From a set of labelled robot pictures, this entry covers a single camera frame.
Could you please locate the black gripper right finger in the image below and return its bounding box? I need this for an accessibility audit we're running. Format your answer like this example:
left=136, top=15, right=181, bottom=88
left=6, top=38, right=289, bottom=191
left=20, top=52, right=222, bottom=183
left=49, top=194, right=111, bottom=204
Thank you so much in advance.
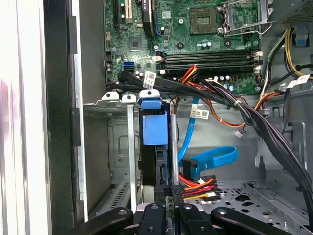
left=170, top=185, right=294, bottom=235

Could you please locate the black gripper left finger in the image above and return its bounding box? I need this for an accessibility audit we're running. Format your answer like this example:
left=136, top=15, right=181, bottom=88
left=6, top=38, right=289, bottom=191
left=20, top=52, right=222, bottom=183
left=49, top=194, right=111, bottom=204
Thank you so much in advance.
left=65, top=185, right=170, bottom=235

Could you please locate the red orange yellow power wire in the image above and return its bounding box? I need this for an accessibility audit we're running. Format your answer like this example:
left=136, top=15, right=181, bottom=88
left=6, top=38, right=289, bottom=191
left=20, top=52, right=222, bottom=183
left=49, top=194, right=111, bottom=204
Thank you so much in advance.
left=178, top=171, right=222, bottom=205

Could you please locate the hard disk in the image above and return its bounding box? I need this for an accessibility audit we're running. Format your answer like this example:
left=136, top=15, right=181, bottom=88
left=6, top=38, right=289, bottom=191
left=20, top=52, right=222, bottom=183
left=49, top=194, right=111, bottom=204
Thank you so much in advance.
left=137, top=90, right=172, bottom=187

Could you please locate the grey metal disk bay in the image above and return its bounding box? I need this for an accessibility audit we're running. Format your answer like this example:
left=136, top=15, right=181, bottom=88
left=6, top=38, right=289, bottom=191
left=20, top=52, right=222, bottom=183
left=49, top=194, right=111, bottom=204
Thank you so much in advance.
left=83, top=90, right=178, bottom=213

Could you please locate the black RAM slot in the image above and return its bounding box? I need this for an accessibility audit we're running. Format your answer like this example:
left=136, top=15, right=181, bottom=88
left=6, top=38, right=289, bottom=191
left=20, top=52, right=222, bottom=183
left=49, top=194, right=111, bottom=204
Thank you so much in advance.
left=156, top=62, right=263, bottom=69
left=155, top=55, right=263, bottom=62
left=158, top=68, right=263, bottom=76
left=155, top=49, right=263, bottom=56

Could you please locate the long black expansion slot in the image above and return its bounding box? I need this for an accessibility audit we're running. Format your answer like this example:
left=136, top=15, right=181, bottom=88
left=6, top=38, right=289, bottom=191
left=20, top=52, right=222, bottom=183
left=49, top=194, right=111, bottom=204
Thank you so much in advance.
left=141, top=0, right=157, bottom=38

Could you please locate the short black expansion slot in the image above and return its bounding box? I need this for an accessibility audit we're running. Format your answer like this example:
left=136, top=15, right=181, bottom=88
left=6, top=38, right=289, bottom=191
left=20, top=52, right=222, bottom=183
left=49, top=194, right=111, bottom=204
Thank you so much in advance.
left=114, top=0, right=122, bottom=34

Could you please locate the beige expansion slot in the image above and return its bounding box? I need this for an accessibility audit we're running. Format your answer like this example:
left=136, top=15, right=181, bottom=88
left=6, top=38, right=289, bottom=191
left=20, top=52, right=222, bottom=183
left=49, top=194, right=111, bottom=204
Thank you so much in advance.
left=124, top=0, right=133, bottom=24

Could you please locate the grey metal PC case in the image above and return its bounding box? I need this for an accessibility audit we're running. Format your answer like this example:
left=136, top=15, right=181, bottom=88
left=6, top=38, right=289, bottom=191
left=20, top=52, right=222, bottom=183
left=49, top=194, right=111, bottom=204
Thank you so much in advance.
left=43, top=0, right=313, bottom=235

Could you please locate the green motherboard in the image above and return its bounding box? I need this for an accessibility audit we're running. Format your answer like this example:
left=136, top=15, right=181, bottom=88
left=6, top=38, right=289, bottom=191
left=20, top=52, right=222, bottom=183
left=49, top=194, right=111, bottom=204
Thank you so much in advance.
left=104, top=0, right=264, bottom=96

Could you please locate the square chipset chip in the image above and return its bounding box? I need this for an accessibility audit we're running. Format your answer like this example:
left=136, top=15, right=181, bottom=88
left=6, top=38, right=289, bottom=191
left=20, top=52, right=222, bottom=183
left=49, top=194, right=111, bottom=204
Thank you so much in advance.
left=189, top=7, right=218, bottom=35

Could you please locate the blue plastic case latch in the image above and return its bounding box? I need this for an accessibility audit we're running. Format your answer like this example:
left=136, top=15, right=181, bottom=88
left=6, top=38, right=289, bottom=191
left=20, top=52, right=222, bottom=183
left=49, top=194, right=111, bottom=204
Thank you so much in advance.
left=293, top=25, right=309, bottom=47

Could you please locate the CPU socket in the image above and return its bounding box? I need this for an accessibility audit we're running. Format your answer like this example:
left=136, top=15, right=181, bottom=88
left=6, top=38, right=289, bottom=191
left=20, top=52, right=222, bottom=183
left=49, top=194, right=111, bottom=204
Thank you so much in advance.
left=216, top=0, right=268, bottom=35

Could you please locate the grey perforated power supply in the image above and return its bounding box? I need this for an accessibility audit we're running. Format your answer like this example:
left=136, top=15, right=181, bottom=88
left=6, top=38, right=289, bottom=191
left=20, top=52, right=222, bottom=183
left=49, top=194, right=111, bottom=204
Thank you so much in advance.
left=266, top=0, right=313, bottom=31

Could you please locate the blue flat data wire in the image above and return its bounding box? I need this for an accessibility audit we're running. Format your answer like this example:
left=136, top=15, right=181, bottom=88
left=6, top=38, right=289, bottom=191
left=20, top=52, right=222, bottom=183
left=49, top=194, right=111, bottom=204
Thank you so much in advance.
left=177, top=96, right=239, bottom=182

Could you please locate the thin orange wire white plug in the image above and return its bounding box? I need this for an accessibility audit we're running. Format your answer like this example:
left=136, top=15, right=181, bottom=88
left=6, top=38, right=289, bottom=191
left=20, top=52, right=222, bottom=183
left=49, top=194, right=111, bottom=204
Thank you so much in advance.
left=205, top=92, right=281, bottom=138

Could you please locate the black flat cable white label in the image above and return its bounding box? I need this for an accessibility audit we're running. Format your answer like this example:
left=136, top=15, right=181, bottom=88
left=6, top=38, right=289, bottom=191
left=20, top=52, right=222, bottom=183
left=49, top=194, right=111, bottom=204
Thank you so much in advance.
left=273, top=74, right=311, bottom=128

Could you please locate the yellow black white cable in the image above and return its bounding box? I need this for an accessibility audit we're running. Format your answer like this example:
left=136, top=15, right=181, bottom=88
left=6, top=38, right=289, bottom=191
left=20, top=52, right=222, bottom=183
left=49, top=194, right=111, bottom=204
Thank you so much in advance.
left=259, top=28, right=313, bottom=98

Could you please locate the metal wire locking lever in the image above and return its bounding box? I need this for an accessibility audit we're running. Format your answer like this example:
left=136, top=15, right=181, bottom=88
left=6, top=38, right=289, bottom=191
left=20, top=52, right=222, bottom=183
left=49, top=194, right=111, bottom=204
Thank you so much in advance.
left=223, top=21, right=276, bottom=37

